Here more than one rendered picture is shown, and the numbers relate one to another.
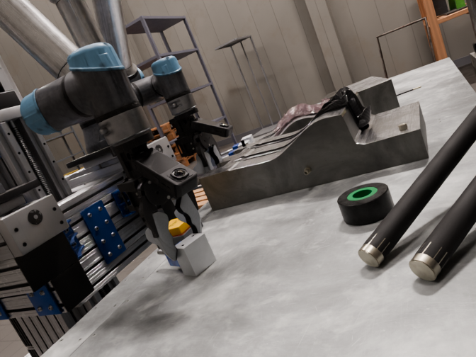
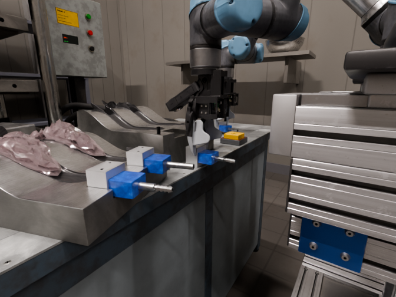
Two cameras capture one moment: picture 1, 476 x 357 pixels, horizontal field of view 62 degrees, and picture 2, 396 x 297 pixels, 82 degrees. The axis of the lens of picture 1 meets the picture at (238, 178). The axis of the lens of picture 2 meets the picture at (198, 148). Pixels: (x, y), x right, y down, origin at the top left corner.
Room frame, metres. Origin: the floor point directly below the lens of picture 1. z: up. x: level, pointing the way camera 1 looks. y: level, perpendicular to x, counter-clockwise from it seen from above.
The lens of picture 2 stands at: (1.72, 0.08, 1.00)
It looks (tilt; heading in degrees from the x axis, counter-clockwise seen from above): 14 degrees down; 184
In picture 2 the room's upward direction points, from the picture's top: straight up
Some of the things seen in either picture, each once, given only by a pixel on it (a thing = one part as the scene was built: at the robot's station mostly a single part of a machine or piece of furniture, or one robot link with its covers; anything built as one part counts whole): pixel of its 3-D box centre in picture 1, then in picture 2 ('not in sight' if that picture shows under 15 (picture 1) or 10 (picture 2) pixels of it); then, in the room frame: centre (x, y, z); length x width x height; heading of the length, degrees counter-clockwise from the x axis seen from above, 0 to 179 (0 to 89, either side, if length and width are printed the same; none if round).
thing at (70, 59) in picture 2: not in sight; (83, 134); (0.41, -0.70, 0.73); 0.30 x 0.22 x 1.47; 151
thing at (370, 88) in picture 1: (310, 122); (29, 161); (1.29, -0.29, 0.85); 0.50 x 0.26 x 0.11; 78
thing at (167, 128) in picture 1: (166, 146); not in sight; (8.21, 1.11, 0.44); 1.20 x 0.83 x 0.89; 59
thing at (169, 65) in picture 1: (170, 78); (206, 24); (1.14, 0.07, 1.14); 0.09 x 0.08 x 0.11; 29
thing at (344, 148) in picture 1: (309, 142); (134, 128); (0.94, -0.19, 0.87); 0.50 x 0.26 x 0.14; 61
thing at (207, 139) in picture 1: (191, 132); (207, 95); (1.14, 0.07, 0.99); 0.09 x 0.08 x 0.12; 63
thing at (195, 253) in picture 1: (178, 253); (227, 128); (0.68, 0.15, 0.83); 0.13 x 0.05 x 0.05; 41
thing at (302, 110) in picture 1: (305, 111); (30, 141); (1.29, -0.29, 0.90); 0.26 x 0.18 x 0.08; 78
